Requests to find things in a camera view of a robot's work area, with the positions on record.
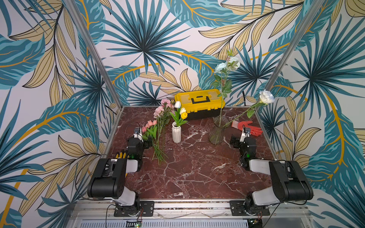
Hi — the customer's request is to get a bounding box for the light pink tulip stem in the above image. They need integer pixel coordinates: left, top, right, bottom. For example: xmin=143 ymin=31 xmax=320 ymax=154
xmin=142 ymin=120 xmax=165 ymax=165

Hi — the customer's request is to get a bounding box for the pale blue flower stem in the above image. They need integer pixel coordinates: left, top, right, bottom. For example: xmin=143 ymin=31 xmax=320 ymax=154
xmin=212 ymin=49 xmax=240 ymax=127

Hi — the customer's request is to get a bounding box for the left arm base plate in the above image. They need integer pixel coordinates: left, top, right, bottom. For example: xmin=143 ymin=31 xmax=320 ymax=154
xmin=114 ymin=200 xmax=155 ymax=217

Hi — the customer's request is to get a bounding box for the white ribbed vase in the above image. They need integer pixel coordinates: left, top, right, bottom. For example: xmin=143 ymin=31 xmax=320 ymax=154
xmin=172 ymin=125 xmax=182 ymax=143

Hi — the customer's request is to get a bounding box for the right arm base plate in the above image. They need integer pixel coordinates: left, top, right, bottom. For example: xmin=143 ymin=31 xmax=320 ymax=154
xmin=229 ymin=200 xmax=270 ymax=216

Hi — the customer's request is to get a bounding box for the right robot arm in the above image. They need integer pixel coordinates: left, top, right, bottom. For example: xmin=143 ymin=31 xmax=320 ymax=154
xmin=230 ymin=126 xmax=314 ymax=215

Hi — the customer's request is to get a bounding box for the clear glass vase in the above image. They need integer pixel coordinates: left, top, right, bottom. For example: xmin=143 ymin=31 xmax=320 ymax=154
xmin=209 ymin=116 xmax=229 ymax=145

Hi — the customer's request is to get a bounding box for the tulip bouquet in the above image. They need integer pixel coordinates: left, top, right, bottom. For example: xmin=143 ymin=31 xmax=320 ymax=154
xmin=170 ymin=101 xmax=188 ymax=127

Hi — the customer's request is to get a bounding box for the yellow black toolbox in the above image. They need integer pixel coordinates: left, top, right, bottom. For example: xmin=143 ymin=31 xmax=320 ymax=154
xmin=175 ymin=89 xmax=225 ymax=121

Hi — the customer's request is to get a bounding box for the light pink rose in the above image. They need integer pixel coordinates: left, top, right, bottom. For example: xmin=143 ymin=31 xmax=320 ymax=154
xmin=154 ymin=99 xmax=174 ymax=165

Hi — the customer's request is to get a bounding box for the red glove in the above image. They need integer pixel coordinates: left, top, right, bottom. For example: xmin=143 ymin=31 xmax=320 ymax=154
xmin=232 ymin=121 xmax=263 ymax=136

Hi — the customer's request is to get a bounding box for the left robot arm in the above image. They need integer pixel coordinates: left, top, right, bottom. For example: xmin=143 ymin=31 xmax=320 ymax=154
xmin=87 ymin=128 xmax=152 ymax=217

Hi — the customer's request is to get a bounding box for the white rose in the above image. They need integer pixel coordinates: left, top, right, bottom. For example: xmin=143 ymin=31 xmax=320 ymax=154
xmin=222 ymin=89 xmax=275 ymax=127

